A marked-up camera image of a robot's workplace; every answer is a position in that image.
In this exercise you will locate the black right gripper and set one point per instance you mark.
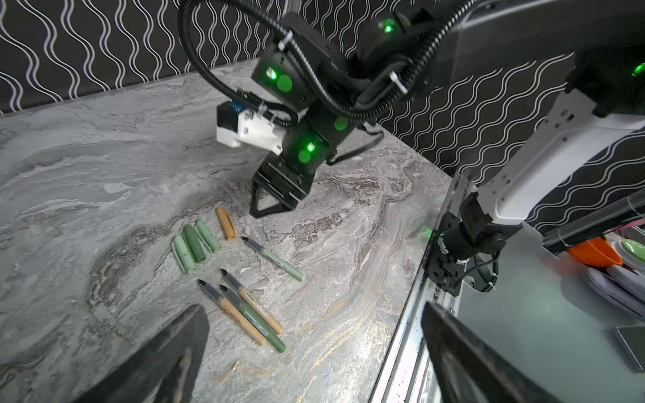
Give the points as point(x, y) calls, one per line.
point(277, 188)

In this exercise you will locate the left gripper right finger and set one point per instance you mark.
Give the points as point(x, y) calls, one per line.
point(467, 369)

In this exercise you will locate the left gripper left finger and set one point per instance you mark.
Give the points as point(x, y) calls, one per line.
point(166, 367)

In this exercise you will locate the orange pen cap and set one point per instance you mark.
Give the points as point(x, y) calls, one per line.
point(226, 224)

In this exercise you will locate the light green marker pen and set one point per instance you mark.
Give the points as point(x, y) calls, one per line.
point(274, 259)

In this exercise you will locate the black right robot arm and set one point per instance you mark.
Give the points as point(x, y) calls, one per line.
point(475, 126)

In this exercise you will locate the pale green pen cap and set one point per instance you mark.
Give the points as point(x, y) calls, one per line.
point(207, 236)

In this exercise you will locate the tan marker pen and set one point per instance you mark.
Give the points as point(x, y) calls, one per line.
point(234, 313)
point(245, 294)

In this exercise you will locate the dark green pen cap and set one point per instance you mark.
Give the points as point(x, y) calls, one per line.
point(193, 242)

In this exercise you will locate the dark green marker pen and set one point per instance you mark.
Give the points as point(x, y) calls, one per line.
point(254, 318)

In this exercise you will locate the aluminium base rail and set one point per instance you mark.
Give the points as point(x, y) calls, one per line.
point(407, 373)

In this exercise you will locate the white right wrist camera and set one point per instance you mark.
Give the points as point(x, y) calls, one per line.
point(237, 126)

